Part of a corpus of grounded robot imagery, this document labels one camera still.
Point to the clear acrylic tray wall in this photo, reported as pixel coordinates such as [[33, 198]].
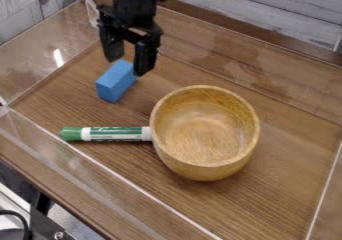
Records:
[[114, 184]]

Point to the green white marker pen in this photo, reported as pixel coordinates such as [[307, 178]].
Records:
[[106, 134]]

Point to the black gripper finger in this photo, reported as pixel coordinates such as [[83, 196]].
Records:
[[112, 44], [146, 54]]

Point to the brown wooden bowl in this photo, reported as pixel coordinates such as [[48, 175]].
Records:
[[204, 130]]

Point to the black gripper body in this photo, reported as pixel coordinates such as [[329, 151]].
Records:
[[131, 19]]

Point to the blue foam block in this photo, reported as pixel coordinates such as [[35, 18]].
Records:
[[115, 81]]

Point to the black table leg bracket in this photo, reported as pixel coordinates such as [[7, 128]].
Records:
[[44, 228]]

